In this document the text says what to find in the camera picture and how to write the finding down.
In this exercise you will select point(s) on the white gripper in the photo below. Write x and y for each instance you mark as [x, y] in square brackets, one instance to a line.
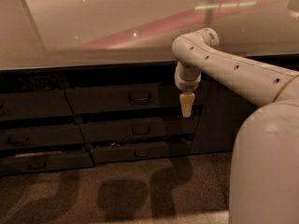
[188, 82]

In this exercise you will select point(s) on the dark drawer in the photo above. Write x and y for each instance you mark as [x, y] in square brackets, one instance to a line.
[45, 163]
[43, 136]
[126, 129]
[121, 98]
[33, 105]
[141, 151]

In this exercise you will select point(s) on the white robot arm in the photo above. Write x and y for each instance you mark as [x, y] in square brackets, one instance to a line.
[264, 178]

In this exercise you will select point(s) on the glossy beige countertop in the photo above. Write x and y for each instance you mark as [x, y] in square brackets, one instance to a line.
[37, 34]

